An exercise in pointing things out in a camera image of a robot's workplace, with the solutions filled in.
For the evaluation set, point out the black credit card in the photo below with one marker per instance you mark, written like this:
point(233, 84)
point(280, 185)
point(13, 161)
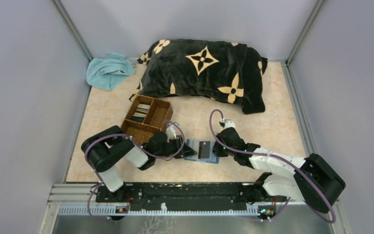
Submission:
point(204, 150)

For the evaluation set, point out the woven brown divided basket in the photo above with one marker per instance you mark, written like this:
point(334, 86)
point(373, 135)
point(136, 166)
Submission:
point(160, 110)

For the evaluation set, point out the light blue cloth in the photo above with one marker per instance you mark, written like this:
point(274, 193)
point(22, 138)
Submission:
point(107, 73)

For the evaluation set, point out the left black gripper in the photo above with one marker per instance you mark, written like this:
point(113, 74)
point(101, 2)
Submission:
point(187, 151)

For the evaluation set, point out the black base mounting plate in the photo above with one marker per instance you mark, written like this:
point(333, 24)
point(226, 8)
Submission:
point(223, 196)

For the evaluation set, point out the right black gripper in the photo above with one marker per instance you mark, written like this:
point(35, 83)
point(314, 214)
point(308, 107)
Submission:
point(217, 151)

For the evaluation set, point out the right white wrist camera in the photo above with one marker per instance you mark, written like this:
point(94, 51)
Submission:
point(227, 123)

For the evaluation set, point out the black pillow with tan flowers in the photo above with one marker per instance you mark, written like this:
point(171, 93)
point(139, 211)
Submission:
point(227, 72)

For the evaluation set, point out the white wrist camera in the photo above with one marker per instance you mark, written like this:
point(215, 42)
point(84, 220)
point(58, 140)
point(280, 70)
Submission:
point(227, 123)
point(171, 131)

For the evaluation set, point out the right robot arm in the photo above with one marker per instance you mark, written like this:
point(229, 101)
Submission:
point(310, 179)

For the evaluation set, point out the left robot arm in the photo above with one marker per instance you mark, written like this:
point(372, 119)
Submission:
point(105, 149)

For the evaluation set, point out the teal leather card holder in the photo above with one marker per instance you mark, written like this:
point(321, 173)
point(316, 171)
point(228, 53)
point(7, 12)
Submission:
point(193, 156)

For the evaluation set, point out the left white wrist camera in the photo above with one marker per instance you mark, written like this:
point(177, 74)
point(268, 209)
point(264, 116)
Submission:
point(171, 131)

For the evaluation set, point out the aluminium front rail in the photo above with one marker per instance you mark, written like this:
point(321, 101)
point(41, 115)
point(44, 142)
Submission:
point(80, 198)

